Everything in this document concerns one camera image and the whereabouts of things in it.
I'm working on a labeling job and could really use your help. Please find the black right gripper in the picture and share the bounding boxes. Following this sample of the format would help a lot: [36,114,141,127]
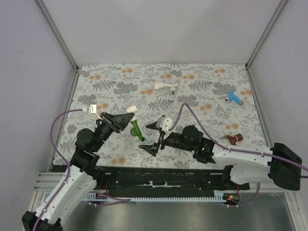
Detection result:
[139,120,194,157]

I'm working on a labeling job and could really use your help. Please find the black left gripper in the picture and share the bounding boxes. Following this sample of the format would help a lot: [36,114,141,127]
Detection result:
[92,111,135,152]

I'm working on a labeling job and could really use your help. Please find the white PVC elbow fitting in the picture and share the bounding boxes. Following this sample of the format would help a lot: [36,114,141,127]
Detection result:
[126,105,138,113]

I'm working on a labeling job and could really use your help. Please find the green faucet chrome knob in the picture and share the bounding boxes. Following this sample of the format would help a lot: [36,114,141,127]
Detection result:
[130,120,145,142]

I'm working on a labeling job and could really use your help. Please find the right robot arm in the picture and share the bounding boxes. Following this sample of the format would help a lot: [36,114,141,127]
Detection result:
[139,116,302,191]

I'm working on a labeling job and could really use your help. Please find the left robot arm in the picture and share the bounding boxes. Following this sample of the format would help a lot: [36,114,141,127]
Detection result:
[22,112,135,231]

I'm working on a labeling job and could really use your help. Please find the white faucet with elbow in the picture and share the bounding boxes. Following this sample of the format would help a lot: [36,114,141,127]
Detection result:
[154,82,179,94]

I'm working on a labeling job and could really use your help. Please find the floral patterned table mat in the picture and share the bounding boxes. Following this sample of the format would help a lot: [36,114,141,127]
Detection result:
[52,64,266,165]

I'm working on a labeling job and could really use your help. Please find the brown faucet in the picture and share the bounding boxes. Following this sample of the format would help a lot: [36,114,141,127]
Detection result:
[221,133,243,146]

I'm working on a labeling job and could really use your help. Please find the blue faucet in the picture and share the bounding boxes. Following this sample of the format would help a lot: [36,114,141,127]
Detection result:
[225,90,243,105]

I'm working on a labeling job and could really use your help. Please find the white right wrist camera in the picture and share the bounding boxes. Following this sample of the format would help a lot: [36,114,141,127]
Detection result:
[159,116,173,134]

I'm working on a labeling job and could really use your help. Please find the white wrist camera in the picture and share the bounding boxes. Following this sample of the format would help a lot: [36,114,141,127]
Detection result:
[159,116,173,134]
[82,104,101,119]

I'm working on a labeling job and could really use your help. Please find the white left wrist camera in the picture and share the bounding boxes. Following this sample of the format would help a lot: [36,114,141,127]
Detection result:
[82,104,101,119]

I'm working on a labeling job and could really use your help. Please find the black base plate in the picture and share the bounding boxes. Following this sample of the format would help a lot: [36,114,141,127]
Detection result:
[51,165,251,195]

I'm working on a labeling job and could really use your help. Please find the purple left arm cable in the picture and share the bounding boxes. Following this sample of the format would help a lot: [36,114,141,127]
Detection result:
[33,108,132,231]

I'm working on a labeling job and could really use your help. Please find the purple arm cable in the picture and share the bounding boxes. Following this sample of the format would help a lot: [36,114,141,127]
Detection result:
[33,108,132,231]
[168,103,308,208]

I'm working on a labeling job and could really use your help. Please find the white slotted cable duct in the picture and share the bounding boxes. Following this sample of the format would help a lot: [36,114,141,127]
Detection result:
[81,190,229,202]

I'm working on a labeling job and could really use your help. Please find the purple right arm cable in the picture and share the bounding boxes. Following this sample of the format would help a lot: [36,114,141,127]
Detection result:
[168,103,308,208]

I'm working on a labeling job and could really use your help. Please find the aluminium left corner post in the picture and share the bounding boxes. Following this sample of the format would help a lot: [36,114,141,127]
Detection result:
[36,0,80,73]

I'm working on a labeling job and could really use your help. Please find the aluminium corner post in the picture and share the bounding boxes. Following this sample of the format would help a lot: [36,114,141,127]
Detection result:
[244,0,289,69]
[36,0,80,73]

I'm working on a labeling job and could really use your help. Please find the aluminium right corner post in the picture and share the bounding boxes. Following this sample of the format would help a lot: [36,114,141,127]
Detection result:
[244,0,289,69]

